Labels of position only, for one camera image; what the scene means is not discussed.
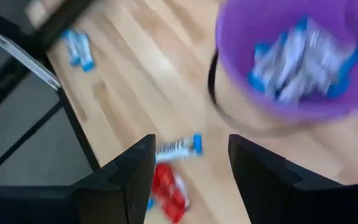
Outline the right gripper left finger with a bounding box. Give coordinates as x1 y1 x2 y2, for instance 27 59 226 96
0 134 157 224

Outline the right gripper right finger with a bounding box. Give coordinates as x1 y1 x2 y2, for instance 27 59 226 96
227 133 358 224

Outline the red KitKat bar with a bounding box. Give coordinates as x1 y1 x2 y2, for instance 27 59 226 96
150 163 191 223

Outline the purple halloween bucket black handle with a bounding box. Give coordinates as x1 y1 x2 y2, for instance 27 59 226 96
208 0 358 138

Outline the black metal table frame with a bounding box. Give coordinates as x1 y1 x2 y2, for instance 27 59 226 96
0 0 102 187

